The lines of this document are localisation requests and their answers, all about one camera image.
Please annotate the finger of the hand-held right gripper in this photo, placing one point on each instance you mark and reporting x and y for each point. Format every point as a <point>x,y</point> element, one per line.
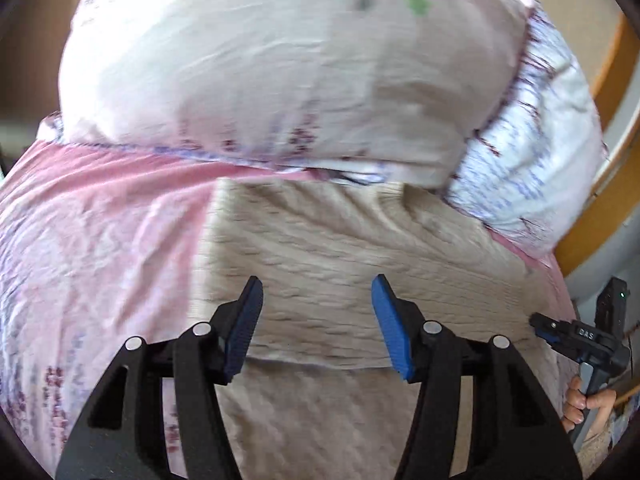
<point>550,331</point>

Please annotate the pink floral bed sheet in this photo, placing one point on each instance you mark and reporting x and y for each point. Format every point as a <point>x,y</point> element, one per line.
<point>100,240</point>

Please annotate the wooden bed frame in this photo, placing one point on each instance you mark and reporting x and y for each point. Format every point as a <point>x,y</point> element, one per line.
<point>607,80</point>

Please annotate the person's right hand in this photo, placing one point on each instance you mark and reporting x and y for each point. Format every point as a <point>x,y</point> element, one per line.
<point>575,402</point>

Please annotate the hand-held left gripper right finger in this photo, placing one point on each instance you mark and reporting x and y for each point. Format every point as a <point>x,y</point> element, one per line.
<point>389,321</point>

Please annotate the white floral pillow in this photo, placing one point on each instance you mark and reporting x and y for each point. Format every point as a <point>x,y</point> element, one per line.
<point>250,60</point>

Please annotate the person's right forearm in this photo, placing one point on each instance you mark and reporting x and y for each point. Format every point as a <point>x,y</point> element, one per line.
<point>600,440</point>

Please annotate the white blue patterned pillow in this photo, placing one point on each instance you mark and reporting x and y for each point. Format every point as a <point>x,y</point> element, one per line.
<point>530,160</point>

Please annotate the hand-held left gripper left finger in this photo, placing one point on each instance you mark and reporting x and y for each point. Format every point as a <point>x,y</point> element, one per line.
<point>243,321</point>

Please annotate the beige knitted sweater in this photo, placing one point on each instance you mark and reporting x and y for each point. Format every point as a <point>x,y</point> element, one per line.
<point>325,260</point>

